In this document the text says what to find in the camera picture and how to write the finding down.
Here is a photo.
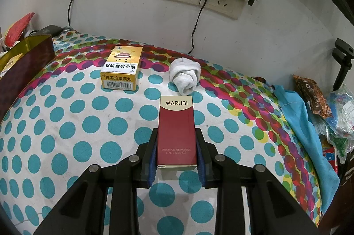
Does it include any red foil packet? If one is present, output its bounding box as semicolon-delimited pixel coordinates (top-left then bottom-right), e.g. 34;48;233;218
4;12;35;48

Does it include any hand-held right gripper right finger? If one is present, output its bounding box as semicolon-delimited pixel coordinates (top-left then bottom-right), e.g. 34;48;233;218
196;128;318;235

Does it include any polka dot printed blanket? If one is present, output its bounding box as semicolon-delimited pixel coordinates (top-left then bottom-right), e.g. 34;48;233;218
0;29;325;235

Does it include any black clamp stand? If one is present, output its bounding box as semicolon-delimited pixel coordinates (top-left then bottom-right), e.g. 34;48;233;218
333;38;354;92

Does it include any dark red tin box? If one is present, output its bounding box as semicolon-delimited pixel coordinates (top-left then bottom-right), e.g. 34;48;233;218
0;34;56;120

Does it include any black adapter cable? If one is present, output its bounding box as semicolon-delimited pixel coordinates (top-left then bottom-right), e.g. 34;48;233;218
189;0;215;55

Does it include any clear bag of small goods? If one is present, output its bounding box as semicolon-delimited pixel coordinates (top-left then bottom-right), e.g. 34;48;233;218
317;85;354;165

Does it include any blue towel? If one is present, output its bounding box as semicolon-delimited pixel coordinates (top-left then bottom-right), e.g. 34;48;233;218
272;85;341;214

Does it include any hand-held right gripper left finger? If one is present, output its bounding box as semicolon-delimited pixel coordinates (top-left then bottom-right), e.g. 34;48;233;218
33;128;159;235

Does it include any brown patterned snack bag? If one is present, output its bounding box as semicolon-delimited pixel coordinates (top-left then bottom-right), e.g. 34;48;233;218
292;74;333;120

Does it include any dark red cosmetics box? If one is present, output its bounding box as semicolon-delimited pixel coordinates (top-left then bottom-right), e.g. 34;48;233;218
156;95;198;169

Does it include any black flat device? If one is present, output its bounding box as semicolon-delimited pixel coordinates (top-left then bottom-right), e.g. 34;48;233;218
31;25;65;37

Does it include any white rolled sock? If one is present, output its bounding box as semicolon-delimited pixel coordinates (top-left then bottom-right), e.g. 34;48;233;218
169;57;201;96

